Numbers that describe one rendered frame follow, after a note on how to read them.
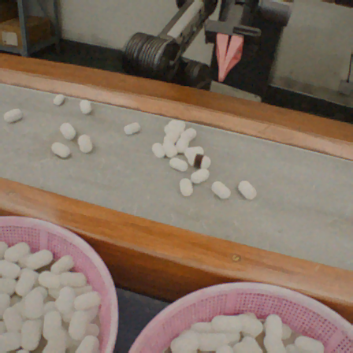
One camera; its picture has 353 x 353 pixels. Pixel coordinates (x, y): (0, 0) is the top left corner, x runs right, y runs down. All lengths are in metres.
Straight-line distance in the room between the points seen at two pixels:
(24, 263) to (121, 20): 2.62
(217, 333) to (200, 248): 0.10
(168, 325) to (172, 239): 0.11
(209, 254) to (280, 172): 0.25
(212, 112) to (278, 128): 0.13
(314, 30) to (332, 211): 2.09
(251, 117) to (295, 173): 0.16
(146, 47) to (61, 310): 0.75
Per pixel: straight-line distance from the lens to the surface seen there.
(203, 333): 0.39
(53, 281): 0.43
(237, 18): 0.69
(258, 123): 0.71
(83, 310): 0.40
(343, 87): 2.66
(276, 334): 0.41
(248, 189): 0.54
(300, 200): 0.58
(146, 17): 2.85
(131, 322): 0.47
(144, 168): 0.57
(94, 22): 3.09
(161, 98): 0.74
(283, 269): 0.44
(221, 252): 0.43
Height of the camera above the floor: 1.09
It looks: 38 degrees down
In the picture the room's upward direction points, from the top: 7 degrees clockwise
